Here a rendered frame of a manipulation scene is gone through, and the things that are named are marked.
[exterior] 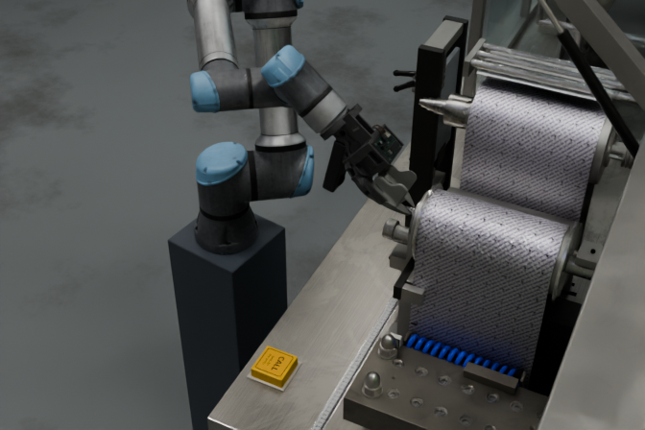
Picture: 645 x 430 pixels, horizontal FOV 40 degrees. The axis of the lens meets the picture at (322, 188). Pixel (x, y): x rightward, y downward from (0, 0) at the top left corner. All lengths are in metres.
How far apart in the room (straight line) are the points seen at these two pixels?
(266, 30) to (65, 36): 3.24
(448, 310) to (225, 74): 0.59
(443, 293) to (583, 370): 0.80
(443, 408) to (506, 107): 0.55
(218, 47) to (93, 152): 2.44
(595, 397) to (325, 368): 1.06
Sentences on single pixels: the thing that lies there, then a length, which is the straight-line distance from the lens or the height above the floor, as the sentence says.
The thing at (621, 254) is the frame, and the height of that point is 1.65.
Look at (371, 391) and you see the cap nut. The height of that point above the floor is 1.05.
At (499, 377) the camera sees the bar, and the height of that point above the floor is 1.05.
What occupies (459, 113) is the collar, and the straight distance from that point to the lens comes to 1.73.
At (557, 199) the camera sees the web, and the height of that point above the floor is 1.24.
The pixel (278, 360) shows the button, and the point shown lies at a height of 0.92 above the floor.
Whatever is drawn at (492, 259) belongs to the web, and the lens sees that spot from 1.53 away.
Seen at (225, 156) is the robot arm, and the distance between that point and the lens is 1.98.
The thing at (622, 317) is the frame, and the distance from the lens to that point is 0.90.
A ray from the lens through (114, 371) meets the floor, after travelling 3.08.
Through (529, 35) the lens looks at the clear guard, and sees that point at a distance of 2.47.
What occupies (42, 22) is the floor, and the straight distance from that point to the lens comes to 5.31.
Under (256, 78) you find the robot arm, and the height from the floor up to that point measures 1.45.
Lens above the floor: 2.26
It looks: 37 degrees down
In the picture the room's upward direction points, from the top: straight up
